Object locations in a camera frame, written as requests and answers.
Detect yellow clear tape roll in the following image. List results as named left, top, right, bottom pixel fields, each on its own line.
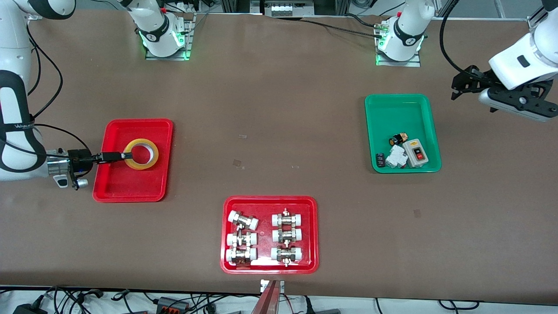
left=123, top=139, right=159, bottom=170

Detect empty red plastic tray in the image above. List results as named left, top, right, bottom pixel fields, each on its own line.
left=92, top=119, right=174, bottom=203

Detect green plastic tray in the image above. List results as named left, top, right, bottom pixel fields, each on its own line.
left=364, top=94, right=442, bottom=174

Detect red tray with fittings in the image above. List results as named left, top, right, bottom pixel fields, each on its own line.
left=220, top=195, right=319, bottom=274

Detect white circuit breaker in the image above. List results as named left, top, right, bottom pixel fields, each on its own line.
left=385, top=145, right=408, bottom=169

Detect metal valve fitting white caps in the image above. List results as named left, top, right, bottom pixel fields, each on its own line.
left=225, top=247, right=257, bottom=266
left=272, top=208, right=304, bottom=227
left=226, top=231, right=258, bottom=247
left=228, top=211, right=259, bottom=231
left=271, top=245, right=303, bottom=266
left=272, top=228, right=303, bottom=243

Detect black power adapter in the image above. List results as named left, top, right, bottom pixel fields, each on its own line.
left=13, top=303, right=48, bottom=314

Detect grey orange connector box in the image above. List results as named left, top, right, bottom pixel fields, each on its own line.
left=156, top=297, right=191, bottom=313

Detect white power strip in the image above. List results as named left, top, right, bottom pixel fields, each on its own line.
left=270, top=2, right=314, bottom=17

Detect red metal bar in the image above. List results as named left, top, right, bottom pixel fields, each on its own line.
left=251, top=280, right=280, bottom=314

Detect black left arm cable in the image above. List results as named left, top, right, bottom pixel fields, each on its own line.
left=439, top=0, right=470, bottom=75

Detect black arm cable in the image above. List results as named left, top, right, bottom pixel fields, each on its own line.
left=439, top=0, right=470, bottom=75
left=0, top=22, right=93, bottom=158

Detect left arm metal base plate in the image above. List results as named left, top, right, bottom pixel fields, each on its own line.
left=376, top=41, right=422, bottom=67

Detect grey switch box red button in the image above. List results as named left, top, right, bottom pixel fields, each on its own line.
left=402, top=139, right=429, bottom=168

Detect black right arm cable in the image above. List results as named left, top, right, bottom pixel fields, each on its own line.
left=0, top=22, right=93, bottom=158

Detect short black table cable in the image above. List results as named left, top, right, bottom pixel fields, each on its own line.
left=344, top=13, right=381, bottom=28

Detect long black table cable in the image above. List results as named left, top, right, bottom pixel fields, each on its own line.
left=300, top=18, right=379, bottom=37

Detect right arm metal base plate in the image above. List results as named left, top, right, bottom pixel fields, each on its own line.
left=145, top=13, right=195, bottom=61

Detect black looped floor cable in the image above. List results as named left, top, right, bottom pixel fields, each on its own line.
left=438, top=300, right=481, bottom=311

